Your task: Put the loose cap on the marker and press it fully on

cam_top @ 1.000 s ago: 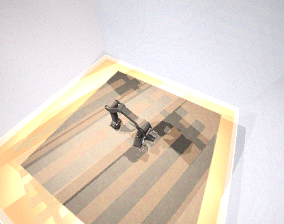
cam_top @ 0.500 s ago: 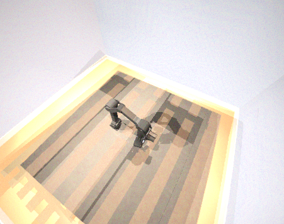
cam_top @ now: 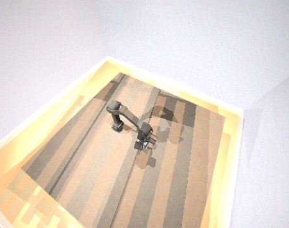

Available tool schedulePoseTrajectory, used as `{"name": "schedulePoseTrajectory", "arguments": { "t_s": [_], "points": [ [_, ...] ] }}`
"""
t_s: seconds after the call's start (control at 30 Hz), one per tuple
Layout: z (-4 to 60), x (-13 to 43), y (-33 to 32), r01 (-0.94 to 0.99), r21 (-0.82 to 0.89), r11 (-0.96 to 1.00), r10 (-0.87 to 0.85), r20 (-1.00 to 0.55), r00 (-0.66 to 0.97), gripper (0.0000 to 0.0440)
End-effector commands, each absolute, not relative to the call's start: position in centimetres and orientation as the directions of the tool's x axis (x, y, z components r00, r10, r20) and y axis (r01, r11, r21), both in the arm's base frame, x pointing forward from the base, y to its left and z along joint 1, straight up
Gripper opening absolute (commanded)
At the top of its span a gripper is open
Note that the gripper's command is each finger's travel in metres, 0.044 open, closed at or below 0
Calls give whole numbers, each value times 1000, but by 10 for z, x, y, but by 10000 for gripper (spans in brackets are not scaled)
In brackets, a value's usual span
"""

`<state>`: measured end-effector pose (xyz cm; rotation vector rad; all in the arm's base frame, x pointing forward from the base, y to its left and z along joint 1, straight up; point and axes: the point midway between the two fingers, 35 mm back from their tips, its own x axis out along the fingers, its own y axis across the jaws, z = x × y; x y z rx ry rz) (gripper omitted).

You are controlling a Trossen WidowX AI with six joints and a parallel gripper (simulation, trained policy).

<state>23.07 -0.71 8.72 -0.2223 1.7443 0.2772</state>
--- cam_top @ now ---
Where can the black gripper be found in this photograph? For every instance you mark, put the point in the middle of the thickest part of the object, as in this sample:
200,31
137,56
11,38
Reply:
139,145

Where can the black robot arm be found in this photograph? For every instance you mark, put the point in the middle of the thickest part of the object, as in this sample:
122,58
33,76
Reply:
145,130

